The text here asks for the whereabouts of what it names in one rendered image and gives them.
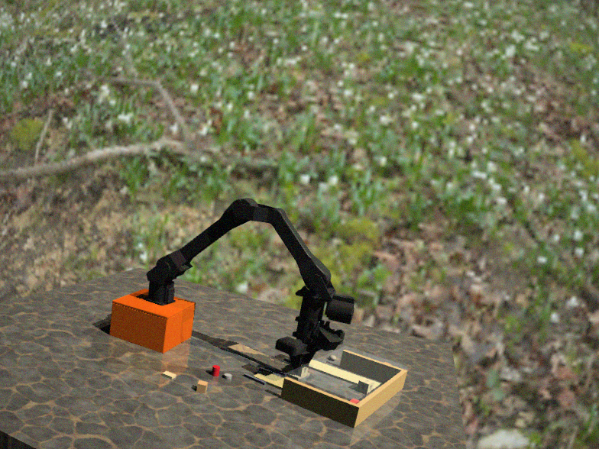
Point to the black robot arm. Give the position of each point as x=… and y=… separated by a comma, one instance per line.
x=316, y=276

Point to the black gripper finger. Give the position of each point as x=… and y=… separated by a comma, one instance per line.
x=296, y=361
x=312, y=351

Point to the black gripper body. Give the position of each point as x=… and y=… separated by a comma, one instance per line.
x=303, y=333

